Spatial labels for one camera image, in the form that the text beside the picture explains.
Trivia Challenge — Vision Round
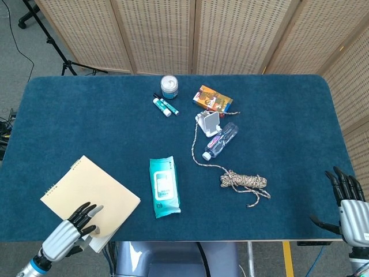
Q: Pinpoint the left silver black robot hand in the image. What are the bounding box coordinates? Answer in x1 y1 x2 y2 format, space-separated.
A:
42 201 104 263

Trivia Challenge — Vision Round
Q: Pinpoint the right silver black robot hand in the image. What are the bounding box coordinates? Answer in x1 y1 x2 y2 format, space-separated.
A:
310 166 369 246

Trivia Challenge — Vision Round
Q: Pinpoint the spiral notebook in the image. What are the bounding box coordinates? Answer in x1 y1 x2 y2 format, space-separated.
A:
40 155 141 254

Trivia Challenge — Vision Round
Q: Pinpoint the yellow floor tape strip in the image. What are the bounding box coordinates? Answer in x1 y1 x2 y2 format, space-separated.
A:
281 241 295 277

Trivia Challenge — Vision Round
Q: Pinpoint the white metal table leg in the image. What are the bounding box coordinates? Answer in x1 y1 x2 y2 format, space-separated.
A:
246 242 257 277

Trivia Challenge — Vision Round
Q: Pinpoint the grey blue robot torso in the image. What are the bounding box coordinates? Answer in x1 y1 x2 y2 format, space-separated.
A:
115 241 240 277

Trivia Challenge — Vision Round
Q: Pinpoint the teal wet wipes pack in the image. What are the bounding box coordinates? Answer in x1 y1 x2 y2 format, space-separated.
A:
149 156 182 219

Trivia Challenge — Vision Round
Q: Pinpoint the dark blue table mat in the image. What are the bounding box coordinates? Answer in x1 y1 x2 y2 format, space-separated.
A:
1 74 357 243

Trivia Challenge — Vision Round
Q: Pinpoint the woven wooden screen panel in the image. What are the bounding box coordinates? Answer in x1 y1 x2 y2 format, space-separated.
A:
191 0 303 76
263 0 369 76
321 27 369 203
111 0 197 76
34 0 135 73

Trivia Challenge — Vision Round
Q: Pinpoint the clear plastic water bottle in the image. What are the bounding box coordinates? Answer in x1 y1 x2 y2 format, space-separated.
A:
202 122 240 161

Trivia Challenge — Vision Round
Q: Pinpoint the teal white glue stick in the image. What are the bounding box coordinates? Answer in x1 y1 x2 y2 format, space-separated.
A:
153 98 172 117

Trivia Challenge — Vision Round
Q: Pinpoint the white folding phone stand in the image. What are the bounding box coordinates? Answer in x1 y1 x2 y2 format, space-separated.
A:
195 111 223 138

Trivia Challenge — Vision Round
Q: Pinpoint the white lid cream jar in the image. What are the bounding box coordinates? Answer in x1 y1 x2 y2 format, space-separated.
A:
160 74 179 100

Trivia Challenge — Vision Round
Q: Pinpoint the orange snack box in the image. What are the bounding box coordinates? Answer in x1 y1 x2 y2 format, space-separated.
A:
192 84 234 113

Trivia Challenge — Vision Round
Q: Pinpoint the black tripod stand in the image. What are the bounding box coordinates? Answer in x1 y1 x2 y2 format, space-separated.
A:
22 0 109 76

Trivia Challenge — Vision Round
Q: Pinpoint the black office chair base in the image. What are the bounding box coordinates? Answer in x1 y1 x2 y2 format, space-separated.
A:
17 0 41 29

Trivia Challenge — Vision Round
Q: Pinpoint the blue network cable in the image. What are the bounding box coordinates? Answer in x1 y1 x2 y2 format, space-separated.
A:
305 245 325 277

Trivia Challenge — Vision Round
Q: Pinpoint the cable bundle under table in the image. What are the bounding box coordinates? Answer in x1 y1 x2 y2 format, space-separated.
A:
103 242 116 277

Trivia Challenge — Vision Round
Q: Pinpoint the beige braided rope bundle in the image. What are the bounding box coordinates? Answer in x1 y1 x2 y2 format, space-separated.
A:
191 111 272 208

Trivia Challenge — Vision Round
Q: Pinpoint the tangled floor cable pile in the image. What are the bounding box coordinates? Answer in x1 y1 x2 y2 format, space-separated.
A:
0 108 17 161

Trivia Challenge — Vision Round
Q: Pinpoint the thick black torso cable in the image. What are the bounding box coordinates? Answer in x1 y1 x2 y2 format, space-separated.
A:
195 241 214 277

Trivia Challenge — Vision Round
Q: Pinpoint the thin black floor cable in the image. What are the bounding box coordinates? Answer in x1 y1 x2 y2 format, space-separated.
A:
4 0 35 86

